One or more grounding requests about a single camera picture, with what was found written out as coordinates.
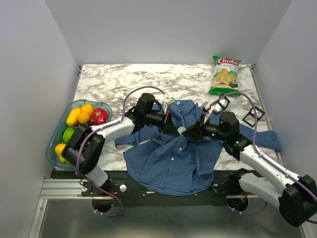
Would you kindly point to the orange fruit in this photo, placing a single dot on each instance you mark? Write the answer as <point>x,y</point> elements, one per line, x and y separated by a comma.
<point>84,117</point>
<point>87,108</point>

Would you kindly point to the yellow mango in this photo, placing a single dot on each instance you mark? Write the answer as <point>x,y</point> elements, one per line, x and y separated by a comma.
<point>73,117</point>

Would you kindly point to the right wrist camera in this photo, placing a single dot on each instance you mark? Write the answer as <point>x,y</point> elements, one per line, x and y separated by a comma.
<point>207,109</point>

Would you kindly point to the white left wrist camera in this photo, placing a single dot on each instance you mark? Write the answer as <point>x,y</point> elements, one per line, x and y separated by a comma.
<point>167,101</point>

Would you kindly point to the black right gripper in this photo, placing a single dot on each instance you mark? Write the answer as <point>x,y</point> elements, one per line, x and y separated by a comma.
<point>194,133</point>

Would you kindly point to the teal plastic fruit basket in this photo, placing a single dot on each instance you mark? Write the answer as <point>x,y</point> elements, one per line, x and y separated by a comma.
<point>51,156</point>

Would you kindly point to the aluminium frame rail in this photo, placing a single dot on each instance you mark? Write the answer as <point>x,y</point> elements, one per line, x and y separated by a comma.
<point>61,189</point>

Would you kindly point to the yellow pear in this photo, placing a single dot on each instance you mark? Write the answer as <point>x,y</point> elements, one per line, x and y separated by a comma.
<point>58,150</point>

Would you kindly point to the green cassava chips bag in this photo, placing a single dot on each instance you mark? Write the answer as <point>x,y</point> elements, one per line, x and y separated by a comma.
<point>225,76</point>

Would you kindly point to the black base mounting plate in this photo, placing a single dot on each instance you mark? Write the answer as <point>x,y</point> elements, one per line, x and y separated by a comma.
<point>220,193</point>

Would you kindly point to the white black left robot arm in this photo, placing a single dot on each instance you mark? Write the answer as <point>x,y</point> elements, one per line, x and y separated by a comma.
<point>84,148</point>

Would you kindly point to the blue checked shirt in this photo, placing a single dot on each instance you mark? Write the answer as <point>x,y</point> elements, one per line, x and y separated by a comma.
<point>178,165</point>

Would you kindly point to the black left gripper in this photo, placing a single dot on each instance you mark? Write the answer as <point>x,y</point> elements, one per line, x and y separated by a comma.
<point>169,127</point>

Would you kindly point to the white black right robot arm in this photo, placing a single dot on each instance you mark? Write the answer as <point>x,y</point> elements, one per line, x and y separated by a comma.
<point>293,195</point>

